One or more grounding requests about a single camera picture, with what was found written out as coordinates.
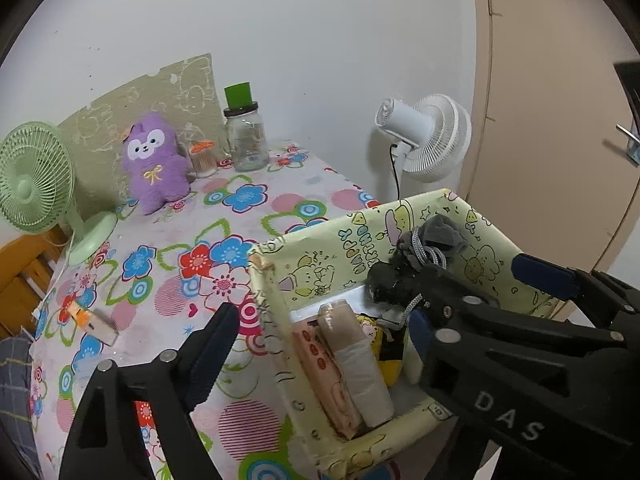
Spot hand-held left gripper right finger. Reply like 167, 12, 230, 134
410, 309, 434, 377

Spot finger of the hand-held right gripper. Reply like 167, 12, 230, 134
511, 254, 640, 331
422, 264, 629, 362

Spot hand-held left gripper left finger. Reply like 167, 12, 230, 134
59, 301, 241, 480

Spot black cloth bundle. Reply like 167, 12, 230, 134
366, 230, 448, 332

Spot beige cloth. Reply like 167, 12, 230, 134
318, 300, 396, 427

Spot grey sock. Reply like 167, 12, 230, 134
416, 214, 472, 262

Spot pink tissue packet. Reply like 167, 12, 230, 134
292, 317, 369, 439

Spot yellow cartoon printed storage box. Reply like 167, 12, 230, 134
248, 188, 566, 480

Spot yellow cartoon pouch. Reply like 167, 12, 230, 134
356, 312, 405, 387

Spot orange beige small packet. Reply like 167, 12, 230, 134
67, 302, 120, 346

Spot floral tablecloth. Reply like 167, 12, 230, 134
30, 142, 451, 480

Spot beige door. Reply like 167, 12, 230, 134
457, 0, 640, 281

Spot white standing fan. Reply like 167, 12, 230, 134
375, 93, 472, 184

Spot blue plaid cloth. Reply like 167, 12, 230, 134
0, 337, 46, 471

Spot purple plush toy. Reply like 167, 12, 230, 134
121, 112, 193, 216

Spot toothpick holder with orange lid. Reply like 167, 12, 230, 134
189, 140, 219, 178

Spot orange wooden furniture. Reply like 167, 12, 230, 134
0, 225, 68, 341

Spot glass jar with black lid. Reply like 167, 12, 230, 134
222, 102, 271, 172

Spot green desk fan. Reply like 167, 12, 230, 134
0, 121, 118, 267

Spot green plastic cup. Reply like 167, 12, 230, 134
224, 81, 253, 110

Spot silver door lock handle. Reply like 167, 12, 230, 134
602, 60, 640, 167

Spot black fan cable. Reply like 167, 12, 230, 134
390, 142, 403, 201

